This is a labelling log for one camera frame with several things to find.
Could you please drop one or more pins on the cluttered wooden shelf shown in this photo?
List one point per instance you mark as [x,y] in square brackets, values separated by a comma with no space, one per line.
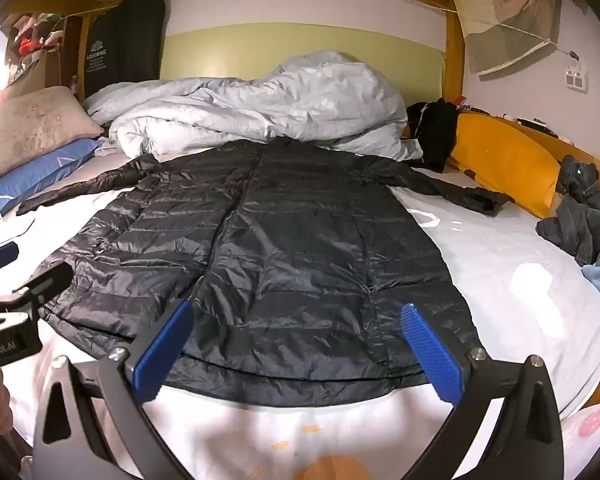
[30,45]

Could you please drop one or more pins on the pink floral pillow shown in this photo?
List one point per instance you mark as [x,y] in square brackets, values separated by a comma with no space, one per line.
[40,120]

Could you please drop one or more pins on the checked hanging curtain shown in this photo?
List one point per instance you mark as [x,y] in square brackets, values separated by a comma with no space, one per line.
[505,25]

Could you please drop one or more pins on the black puffer jacket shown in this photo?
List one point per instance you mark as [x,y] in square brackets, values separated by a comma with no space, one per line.
[280,240]

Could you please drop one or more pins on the wooden bunk bed frame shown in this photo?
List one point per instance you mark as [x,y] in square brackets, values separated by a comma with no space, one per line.
[457,60]

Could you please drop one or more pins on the grey crumpled duvet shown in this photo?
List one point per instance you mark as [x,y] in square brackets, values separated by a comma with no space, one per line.
[280,100]

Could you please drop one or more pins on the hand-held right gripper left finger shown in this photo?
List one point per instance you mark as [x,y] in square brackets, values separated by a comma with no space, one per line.
[162,350]

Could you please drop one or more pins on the small red box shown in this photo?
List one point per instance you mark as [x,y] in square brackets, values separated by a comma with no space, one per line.
[460,102]

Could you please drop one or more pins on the white wall socket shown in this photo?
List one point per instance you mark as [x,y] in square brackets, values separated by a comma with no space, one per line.
[577,77]

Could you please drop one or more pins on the blue pillow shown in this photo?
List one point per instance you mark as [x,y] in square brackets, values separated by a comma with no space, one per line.
[45,170]

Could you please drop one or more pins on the long yellow pillow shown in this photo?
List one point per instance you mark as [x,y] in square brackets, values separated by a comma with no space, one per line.
[505,160]

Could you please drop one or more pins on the dark grey jeans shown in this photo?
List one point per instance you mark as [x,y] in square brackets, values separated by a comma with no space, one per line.
[580,220]

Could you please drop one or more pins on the black hoodie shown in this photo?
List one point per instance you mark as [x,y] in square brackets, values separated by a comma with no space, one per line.
[435,130]

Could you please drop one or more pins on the black phone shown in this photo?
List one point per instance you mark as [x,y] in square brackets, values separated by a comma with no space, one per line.
[530,123]

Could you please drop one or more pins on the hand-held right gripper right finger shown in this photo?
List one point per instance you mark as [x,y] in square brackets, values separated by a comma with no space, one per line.
[430,350]

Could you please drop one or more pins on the black hanging garment bag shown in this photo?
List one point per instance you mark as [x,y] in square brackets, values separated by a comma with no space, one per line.
[125,45]

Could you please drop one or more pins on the green headboard panel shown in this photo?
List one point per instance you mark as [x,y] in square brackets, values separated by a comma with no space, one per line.
[230,55]

